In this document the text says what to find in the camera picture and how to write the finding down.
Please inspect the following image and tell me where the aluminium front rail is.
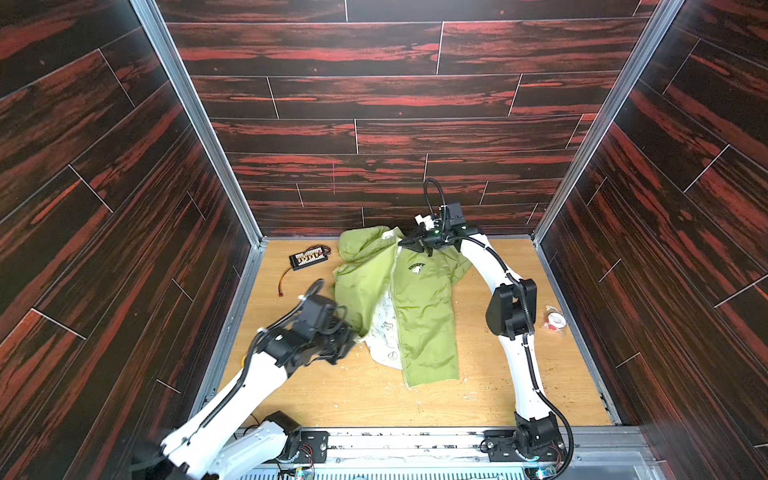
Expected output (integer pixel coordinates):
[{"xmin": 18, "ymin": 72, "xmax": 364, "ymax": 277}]
[{"xmin": 235, "ymin": 427, "xmax": 665, "ymax": 479}]

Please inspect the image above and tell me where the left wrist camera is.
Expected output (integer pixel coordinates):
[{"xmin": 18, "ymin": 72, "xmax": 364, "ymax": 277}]
[{"xmin": 299, "ymin": 294, "xmax": 337, "ymax": 330}]

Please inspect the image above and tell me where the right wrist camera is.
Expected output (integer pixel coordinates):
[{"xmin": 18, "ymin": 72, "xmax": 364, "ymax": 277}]
[{"xmin": 440, "ymin": 203, "xmax": 466, "ymax": 230}]

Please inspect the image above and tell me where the green jacket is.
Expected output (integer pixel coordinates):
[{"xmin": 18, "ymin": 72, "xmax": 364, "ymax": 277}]
[{"xmin": 332, "ymin": 226, "xmax": 471, "ymax": 388}]

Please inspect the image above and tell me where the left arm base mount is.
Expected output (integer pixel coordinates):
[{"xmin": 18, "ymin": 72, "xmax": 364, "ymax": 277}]
[{"xmin": 265, "ymin": 411, "xmax": 330, "ymax": 465}]

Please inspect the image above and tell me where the black battery pack with wires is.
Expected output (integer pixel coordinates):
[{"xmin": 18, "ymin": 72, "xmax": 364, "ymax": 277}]
[{"xmin": 277, "ymin": 244, "xmax": 332, "ymax": 297}]

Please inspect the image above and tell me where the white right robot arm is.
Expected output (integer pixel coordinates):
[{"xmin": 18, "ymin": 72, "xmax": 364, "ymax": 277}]
[{"xmin": 400, "ymin": 215, "xmax": 562, "ymax": 448}]

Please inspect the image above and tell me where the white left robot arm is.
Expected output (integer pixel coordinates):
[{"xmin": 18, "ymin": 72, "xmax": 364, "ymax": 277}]
[{"xmin": 129, "ymin": 322, "xmax": 356, "ymax": 479}]

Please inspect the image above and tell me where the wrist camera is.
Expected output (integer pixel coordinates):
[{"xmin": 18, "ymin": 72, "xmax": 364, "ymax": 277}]
[
  {"xmin": 440, "ymin": 203, "xmax": 466, "ymax": 230},
  {"xmin": 299, "ymin": 294, "xmax": 337, "ymax": 330}
]

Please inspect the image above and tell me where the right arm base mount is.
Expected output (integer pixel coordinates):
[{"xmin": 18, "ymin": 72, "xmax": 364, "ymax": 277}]
[{"xmin": 480, "ymin": 427, "xmax": 569, "ymax": 463}]

